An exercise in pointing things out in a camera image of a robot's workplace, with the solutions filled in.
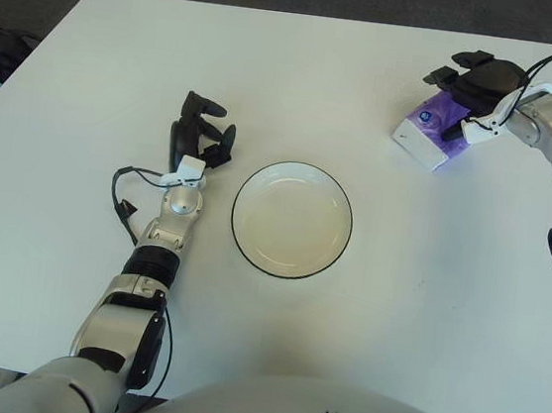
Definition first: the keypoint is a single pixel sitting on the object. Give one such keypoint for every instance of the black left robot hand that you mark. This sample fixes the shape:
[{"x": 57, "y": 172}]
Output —
[{"x": 184, "y": 136}]

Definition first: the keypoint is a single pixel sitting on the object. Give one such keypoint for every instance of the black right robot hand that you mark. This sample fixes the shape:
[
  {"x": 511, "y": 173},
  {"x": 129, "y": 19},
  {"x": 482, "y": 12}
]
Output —
[{"x": 490, "y": 81}]

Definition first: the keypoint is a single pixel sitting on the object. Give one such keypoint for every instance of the purple tissue paper pack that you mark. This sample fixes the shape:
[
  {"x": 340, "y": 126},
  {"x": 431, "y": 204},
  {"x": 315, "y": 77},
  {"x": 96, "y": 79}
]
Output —
[{"x": 420, "y": 143}]

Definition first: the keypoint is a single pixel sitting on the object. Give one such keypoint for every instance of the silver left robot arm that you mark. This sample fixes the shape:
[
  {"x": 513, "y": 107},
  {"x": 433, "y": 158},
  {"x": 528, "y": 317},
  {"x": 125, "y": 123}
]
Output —
[{"x": 181, "y": 203}]

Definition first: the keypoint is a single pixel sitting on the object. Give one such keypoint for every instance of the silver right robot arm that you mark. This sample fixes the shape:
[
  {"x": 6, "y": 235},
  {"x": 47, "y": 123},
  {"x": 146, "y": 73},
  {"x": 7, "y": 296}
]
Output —
[{"x": 545, "y": 117}]

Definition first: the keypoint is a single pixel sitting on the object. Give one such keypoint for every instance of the white plate with black rim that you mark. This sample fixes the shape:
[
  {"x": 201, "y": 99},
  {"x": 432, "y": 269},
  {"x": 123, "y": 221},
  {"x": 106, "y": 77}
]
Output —
[{"x": 291, "y": 223}]

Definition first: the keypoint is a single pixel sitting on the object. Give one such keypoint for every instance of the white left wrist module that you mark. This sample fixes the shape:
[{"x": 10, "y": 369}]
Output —
[{"x": 191, "y": 167}]

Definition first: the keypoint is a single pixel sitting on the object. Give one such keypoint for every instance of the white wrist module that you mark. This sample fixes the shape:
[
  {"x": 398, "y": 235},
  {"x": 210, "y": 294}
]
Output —
[
  {"x": 479, "y": 132},
  {"x": 191, "y": 167}
]

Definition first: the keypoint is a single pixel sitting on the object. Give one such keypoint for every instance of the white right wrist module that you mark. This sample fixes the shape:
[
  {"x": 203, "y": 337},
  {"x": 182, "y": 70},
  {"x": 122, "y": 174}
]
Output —
[{"x": 479, "y": 132}]

